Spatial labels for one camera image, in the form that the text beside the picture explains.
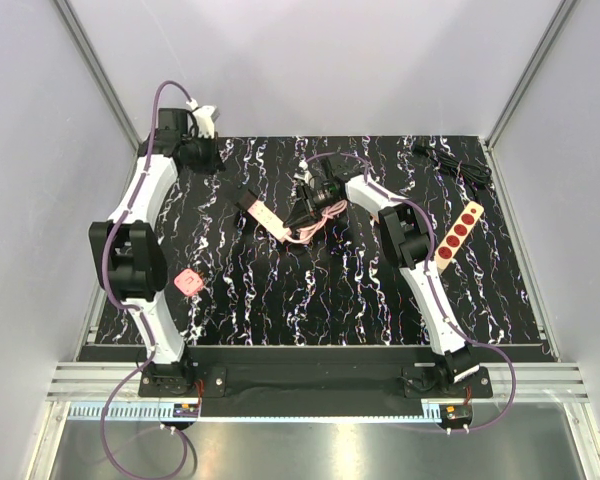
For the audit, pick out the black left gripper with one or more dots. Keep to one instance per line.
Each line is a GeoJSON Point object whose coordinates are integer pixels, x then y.
{"type": "Point", "coordinates": [215, 163]}

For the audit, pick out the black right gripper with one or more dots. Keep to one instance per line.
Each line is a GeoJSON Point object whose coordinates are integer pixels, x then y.
{"type": "Point", "coordinates": [301, 214]}

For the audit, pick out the pink power strip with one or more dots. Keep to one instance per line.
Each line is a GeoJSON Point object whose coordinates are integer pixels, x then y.
{"type": "Point", "coordinates": [249, 202]}

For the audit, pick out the pink square socket adapter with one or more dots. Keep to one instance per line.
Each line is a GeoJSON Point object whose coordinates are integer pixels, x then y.
{"type": "Point", "coordinates": [189, 282]}

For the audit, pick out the beige red power strip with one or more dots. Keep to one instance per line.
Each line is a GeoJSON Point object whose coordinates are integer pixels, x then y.
{"type": "Point", "coordinates": [458, 233]}

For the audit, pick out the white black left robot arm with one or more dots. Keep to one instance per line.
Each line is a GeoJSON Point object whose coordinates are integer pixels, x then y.
{"type": "Point", "coordinates": [130, 264]}

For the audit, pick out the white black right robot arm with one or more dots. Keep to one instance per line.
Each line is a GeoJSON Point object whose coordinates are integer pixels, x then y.
{"type": "Point", "coordinates": [408, 245]}

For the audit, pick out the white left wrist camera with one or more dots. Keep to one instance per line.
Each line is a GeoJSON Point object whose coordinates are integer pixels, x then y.
{"type": "Point", "coordinates": [205, 117]}

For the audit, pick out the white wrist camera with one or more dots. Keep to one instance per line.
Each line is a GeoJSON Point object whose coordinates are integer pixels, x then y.
{"type": "Point", "coordinates": [303, 172]}
{"type": "Point", "coordinates": [205, 117]}

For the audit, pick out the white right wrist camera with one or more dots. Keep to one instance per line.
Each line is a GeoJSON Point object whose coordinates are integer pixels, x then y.
{"type": "Point", "coordinates": [303, 172]}

